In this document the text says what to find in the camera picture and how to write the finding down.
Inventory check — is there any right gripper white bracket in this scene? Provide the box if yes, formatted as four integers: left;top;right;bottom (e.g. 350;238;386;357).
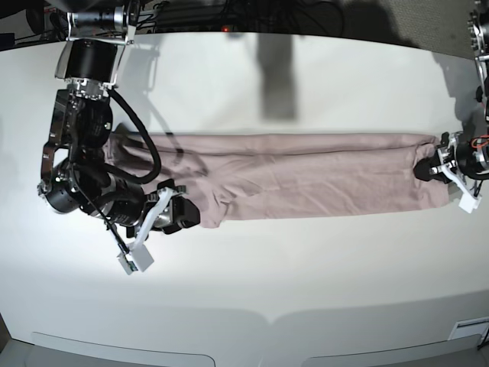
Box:
121;180;201;272

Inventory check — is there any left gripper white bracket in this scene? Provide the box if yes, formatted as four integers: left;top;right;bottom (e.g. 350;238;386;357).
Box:
413;132;482;213

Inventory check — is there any mauve T-shirt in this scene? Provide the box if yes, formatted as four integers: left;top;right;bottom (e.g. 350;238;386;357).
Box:
102;128;454;231

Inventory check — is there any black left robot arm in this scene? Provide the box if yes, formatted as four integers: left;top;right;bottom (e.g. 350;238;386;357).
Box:
413;1;488;213

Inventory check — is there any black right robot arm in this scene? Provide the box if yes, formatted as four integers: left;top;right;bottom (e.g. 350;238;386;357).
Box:
37;1;200;274

